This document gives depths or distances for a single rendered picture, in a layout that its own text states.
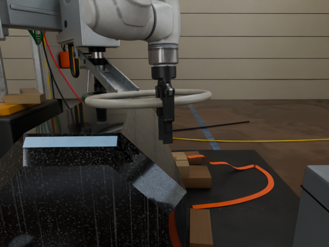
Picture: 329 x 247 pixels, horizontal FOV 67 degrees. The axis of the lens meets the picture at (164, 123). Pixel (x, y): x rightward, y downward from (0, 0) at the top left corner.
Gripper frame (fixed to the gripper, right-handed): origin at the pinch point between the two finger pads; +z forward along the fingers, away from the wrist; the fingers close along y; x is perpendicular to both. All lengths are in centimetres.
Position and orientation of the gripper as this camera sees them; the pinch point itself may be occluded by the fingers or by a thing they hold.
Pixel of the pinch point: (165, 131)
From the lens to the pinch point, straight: 78.1
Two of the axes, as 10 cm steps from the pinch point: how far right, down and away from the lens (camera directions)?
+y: -2.8, -2.0, 9.4
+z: 0.3, 9.8, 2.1
